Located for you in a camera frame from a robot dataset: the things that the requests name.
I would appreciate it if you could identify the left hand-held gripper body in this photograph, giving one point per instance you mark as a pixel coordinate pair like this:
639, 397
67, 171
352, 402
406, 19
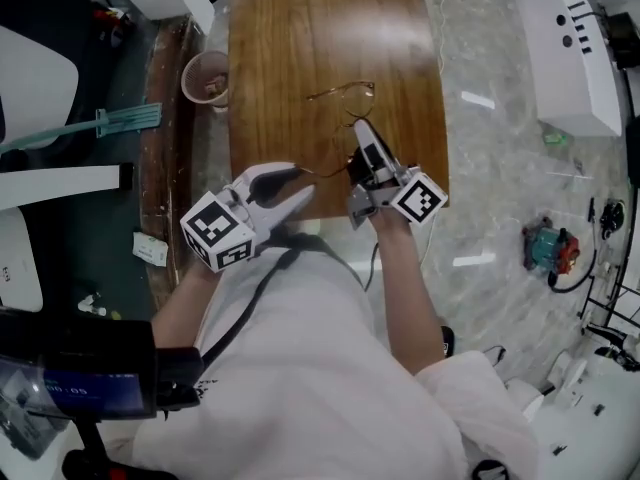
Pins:
220, 228

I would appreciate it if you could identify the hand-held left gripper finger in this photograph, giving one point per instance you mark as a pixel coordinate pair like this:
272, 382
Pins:
280, 218
265, 169

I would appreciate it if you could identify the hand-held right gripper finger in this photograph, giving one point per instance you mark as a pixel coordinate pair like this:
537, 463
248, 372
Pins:
366, 143
390, 165

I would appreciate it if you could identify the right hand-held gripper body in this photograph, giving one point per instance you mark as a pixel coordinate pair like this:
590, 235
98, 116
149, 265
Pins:
417, 198

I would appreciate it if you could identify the thin wire-frame eyeglasses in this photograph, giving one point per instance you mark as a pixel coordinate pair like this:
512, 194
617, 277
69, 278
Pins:
359, 100

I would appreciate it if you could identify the person's left forearm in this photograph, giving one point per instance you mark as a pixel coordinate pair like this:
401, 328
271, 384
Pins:
180, 313

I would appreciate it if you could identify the person's right forearm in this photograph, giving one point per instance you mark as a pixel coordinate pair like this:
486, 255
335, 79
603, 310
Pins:
400, 288

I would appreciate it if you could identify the small white paper card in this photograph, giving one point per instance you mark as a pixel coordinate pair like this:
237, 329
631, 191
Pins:
150, 249

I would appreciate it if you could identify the worn brown wooden beam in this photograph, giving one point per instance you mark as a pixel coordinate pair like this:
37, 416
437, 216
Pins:
160, 168

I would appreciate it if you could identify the pink plastic waste basket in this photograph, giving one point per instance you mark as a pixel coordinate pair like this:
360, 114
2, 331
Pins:
202, 80

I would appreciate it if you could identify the red and green machine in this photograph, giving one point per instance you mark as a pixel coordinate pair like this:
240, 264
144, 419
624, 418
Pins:
547, 245

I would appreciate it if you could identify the small green packet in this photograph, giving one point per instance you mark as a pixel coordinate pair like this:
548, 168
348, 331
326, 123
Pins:
555, 139

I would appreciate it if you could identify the white flat panel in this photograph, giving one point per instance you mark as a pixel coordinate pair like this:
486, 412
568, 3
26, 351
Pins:
60, 183

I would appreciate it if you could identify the black stick tool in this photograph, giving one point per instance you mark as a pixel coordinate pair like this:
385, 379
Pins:
590, 208

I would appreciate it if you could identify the person's white shirt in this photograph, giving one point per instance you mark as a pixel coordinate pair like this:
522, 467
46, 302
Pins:
310, 393

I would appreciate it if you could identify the black phone with screen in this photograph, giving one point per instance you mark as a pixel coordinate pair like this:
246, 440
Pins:
75, 368

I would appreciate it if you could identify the white box appliance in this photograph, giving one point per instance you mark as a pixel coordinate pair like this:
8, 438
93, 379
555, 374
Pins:
17, 263

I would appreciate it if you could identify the white cabinet with black holes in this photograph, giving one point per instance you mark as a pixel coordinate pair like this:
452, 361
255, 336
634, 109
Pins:
570, 58

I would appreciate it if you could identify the small red tool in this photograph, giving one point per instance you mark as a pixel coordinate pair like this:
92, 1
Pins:
112, 23

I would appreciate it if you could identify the black monitor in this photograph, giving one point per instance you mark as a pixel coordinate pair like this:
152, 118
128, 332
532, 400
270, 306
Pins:
634, 150

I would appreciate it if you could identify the white cylindrical housing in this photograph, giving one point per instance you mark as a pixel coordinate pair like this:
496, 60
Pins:
567, 373
525, 398

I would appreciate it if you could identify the white rounded machine housing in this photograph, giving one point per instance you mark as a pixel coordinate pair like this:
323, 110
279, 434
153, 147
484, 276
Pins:
35, 88

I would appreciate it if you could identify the black phone holder stand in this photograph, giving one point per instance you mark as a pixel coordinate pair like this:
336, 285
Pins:
95, 448

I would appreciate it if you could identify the black and white clip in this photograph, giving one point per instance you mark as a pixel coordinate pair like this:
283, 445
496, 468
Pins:
490, 470

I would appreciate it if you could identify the black metal frame rack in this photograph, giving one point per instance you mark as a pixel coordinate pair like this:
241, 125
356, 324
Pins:
607, 298

